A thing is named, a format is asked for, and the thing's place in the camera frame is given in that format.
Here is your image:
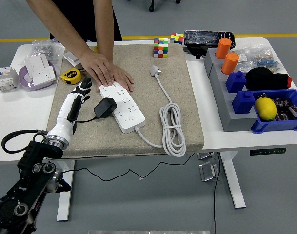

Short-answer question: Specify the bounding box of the person's left hand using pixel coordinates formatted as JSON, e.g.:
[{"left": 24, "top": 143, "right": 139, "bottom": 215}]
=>
[{"left": 111, "top": 63, "right": 135, "bottom": 93}]

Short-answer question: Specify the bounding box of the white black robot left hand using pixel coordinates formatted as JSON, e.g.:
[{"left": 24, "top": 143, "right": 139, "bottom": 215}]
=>
[{"left": 47, "top": 78, "right": 93, "bottom": 144}]

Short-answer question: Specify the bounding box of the person's right hand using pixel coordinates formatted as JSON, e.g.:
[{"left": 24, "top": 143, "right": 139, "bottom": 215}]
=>
[{"left": 79, "top": 50, "right": 115, "bottom": 87}]

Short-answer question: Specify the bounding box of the thin black adapter cord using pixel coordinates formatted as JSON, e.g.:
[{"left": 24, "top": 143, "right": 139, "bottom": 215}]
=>
[{"left": 61, "top": 116, "right": 199, "bottom": 182}]

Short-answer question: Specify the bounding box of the black power adapter plug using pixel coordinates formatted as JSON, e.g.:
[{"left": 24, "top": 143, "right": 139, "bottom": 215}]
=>
[{"left": 93, "top": 97, "right": 118, "bottom": 119}]

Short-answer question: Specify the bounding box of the white power strip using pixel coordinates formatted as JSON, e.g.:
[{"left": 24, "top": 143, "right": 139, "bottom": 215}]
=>
[{"left": 99, "top": 82, "right": 146, "bottom": 134}]

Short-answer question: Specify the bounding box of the yellow tape measure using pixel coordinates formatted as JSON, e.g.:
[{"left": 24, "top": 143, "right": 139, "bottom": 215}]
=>
[{"left": 59, "top": 68, "right": 82, "bottom": 85}]

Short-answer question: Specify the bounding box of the beige fabric mat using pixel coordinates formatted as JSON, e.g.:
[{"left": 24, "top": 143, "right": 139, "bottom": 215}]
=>
[{"left": 46, "top": 43, "right": 205, "bottom": 159}]

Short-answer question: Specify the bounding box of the colourful puzzle cube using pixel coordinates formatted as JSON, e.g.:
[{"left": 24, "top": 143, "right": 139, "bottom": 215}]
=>
[
  {"left": 152, "top": 37, "right": 169, "bottom": 59},
  {"left": 169, "top": 33, "right": 185, "bottom": 46}
]

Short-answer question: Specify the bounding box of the white socket panel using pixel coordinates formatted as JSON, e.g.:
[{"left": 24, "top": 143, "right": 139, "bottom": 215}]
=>
[{"left": 31, "top": 66, "right": 56, "bottom": 86}]

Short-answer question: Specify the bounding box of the purple bowl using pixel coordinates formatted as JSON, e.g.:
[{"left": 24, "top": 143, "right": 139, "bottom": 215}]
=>
[{"left": 18, "top": 60, "right": 57, "bottom": 92}]

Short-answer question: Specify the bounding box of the person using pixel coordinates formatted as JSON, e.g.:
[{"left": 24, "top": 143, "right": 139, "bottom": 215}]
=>
[{"left": 49, "top": 0, "right": 123, "bottom": 42}]

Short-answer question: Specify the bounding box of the clear bag of metal parts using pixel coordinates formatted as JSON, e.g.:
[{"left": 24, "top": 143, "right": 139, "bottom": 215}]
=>
[{"left": 31, "top": 38, "right": 66, "bottom": 66}]

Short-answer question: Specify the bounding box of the white plastic panel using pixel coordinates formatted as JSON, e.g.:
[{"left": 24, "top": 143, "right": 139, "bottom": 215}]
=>
[{"left": 23, "top": 53, "right": 50, "bottom": 75}]

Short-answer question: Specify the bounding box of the white circuit breaker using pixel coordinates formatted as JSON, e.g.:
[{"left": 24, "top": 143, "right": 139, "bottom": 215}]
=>
[{"left": 0, "top": 66, "right": 19, "bottom": 93}]

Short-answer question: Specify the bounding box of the black wrapped box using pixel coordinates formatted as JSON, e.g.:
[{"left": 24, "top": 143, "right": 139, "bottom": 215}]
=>
[{"left": 183, "top": 29, "right": 236, "bottom": 60}]

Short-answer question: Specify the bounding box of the white table leg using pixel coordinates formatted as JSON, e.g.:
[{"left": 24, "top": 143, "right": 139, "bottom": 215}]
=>
[
  {"left": 56, "top": 159, "right": 76, "bottom": 222},
  {"left": 218, "top": 150, "right": 247, "bottom": 210}
]

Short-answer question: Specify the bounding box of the grey peg base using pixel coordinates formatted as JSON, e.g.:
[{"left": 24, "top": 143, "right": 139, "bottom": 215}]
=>
[{"left": 203, "top": 47, "right": 258, "bottom": 132}]

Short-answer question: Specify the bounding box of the orange cylinder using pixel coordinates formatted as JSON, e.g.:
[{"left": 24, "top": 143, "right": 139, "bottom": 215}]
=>
[
  {"left": 220, "top": 52, "right": 240, "bottom": 76},
  {"left": 215, "top": 38, "right": 233, "bottom": 59}
]

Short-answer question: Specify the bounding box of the blue plastic block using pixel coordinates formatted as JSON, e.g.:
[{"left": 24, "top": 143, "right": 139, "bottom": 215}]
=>
[
  {"left": 231, "top": 90, "right": 257, "bottom": 115},
  {"left": 225, "top": 71, "right": 248, "bottom": 94}
]

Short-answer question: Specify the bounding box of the clear bag of white parts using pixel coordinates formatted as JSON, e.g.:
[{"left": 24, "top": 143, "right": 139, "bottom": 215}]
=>
[{"left": 232, "top": 47, "right": 257, "bottom": 73}]

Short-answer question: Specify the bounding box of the black fabric bundle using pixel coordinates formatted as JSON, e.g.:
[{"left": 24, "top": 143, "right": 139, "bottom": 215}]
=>
[{"left": 245, "top": 67, "right": 292, "bottom": 91}]

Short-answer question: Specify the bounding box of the clear bag of blue parts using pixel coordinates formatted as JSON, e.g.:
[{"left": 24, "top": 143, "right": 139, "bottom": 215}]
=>
[{"left": 248, "top": 43, "right": 282, "bottom": 74}]

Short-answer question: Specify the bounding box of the yellow lemon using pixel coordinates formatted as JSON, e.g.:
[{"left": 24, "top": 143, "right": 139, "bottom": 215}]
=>
[{"left": 254, "top": 97, "right": 277, "bottom": 122}]

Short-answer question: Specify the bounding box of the blue plastic bin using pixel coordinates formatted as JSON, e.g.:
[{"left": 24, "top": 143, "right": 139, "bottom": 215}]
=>
[{"left": 250, "top": 88, "right": 297, "bottom": 134}]

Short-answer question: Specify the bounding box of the black table control panel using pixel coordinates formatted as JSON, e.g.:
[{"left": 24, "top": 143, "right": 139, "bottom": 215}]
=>
[{"left": 249, "top": 147, "right": 287, "bottom": 156}]

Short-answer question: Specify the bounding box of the dark capacitor pile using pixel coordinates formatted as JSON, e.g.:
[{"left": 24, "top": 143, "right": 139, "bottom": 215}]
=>
[{"left": 272, "top": 96, "right": 297, "bottom": 122}]

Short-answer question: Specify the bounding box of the white power strip cable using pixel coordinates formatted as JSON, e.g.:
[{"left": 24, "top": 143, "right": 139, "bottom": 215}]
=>
[{"left": 135, "top": 64, "right": 187, "bottom": 158}]

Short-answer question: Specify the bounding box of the white wall switch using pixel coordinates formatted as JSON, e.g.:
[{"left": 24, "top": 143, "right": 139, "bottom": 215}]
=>
[{"left": 62, "top": 50, "right": 85, "bottom": 69}]

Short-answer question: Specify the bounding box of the small metal bracket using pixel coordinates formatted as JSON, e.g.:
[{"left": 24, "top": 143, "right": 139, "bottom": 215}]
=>
[{"left": 196, "top": 151, "right": 215, "bottom": 161}]

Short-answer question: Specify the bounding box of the large metal bracket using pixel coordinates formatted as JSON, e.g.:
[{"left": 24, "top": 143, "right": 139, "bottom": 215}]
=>
[{"left": 198, "top": 160, "right": 221, "bottom": 182}]

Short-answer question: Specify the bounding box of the black hanging cable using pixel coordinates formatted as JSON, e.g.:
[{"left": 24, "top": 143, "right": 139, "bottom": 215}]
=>
[{"left": 212, "top": 151, "right": 222, "bottom": 234}]

